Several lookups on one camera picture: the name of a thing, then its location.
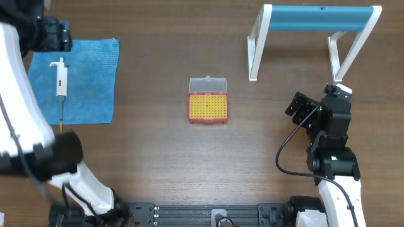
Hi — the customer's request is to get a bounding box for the white pipette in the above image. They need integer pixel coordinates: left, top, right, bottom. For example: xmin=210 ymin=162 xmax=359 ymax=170
xmin=49 ymin=57 xmax=69 ymax=134

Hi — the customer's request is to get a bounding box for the red and yellow tip box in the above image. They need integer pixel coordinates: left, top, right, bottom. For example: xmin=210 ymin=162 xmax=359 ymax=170
xmin=187 ymin=75 xmax=229 ymax=125

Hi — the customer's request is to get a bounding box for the blue cloth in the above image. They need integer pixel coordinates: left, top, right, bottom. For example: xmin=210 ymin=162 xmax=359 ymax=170
xmin=27 ymin=38 xmax=121 ymax=125

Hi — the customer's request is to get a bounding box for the white and blue stand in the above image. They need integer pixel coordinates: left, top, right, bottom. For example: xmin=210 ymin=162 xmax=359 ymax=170
xmin=247 ymin=3 xmax=383 ymax=83

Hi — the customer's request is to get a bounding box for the black cable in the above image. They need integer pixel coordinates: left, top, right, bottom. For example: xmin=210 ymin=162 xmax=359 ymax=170
xmin=0 ymin=94 xmax=107 ymax=227
xmin=275 ymin=103 xmax=359 ymax=227

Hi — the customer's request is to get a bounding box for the mounting rail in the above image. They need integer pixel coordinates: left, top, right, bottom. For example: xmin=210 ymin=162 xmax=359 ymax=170
xmin=49 ymin=202 xmax=299 ymax=227

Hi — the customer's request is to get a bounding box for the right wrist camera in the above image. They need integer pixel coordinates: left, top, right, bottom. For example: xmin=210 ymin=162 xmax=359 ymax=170
xmin=335 ymin=83 xmax=353 ymax=95

